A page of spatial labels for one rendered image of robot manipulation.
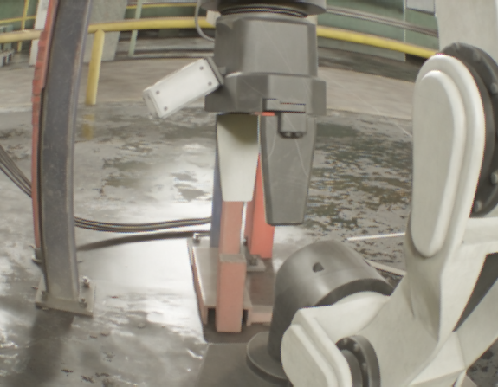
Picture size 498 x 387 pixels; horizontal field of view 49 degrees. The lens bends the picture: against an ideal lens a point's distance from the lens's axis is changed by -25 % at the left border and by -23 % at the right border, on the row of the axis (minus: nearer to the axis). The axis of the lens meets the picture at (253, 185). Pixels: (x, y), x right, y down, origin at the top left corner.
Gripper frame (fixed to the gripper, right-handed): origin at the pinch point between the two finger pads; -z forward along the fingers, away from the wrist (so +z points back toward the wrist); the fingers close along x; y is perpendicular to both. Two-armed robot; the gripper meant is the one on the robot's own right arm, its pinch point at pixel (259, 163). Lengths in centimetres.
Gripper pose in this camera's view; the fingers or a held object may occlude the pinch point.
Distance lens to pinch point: 44.5
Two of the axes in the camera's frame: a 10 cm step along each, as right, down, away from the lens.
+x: 2.7, 1.0, -9.6
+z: 0.3, -9.9, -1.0
